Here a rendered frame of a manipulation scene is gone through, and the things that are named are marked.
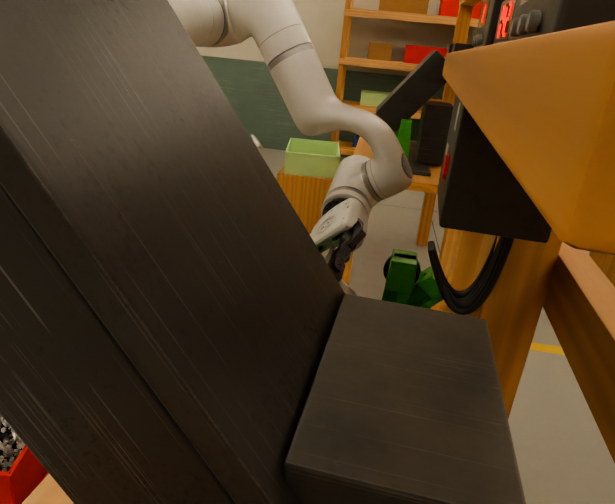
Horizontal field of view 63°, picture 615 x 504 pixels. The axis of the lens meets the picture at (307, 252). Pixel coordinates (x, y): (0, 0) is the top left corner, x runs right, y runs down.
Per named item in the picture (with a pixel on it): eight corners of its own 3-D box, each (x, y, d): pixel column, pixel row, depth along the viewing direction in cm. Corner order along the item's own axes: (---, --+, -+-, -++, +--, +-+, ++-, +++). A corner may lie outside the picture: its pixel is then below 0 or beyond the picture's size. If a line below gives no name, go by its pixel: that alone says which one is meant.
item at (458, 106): (435, 227, 58) (462, 92, 52) (433, 191, 73) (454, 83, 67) (548, 244, 56) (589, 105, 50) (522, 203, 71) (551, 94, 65)
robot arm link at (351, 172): (383, 215, 88) (339, 233, 92) (391, 179, 98) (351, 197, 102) (359, 176, 84) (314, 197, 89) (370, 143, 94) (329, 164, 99)
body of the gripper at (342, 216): (309, 213, 89) (293, 250, 80) (352, 182, 83) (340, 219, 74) (337, 242, 91) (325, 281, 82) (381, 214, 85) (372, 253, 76)
